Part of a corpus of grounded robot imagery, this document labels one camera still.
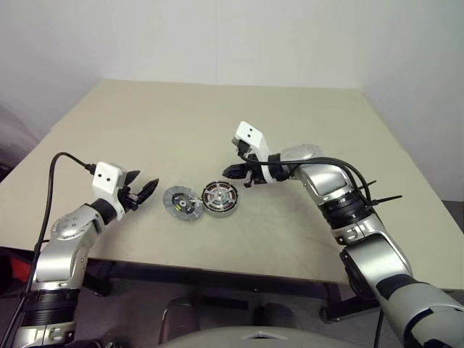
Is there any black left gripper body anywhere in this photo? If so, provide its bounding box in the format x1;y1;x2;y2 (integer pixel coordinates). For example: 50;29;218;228
117;183;142;212

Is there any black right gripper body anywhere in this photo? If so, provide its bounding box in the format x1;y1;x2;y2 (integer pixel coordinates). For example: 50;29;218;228
233;138;263;189

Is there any round silver motor lid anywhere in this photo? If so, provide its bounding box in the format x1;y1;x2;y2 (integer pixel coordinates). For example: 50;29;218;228
162;184;204;221

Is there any dark rounded shape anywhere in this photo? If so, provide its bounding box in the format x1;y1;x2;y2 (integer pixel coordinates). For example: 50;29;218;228
161;297;200;344
252;302;304;331

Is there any red object under table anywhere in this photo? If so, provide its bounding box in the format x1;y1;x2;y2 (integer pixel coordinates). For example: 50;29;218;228
9;257;36;286

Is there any grey robot torso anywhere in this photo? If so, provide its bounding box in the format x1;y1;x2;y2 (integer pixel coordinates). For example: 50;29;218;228
165;326;378;348

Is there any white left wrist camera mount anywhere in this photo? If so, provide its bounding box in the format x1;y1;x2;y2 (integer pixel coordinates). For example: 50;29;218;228
91;162;126;220

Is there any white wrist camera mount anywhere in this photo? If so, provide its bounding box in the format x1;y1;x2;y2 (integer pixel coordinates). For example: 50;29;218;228
91;162;126;220
231;121;282;185

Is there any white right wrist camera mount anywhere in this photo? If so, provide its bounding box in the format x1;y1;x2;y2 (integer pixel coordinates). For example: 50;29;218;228
231;121;282;185

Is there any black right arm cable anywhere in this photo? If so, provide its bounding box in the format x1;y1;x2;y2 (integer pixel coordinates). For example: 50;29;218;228
243;154;376;211

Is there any black table frame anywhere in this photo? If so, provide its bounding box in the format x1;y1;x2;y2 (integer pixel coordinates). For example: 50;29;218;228
83;259;381;323

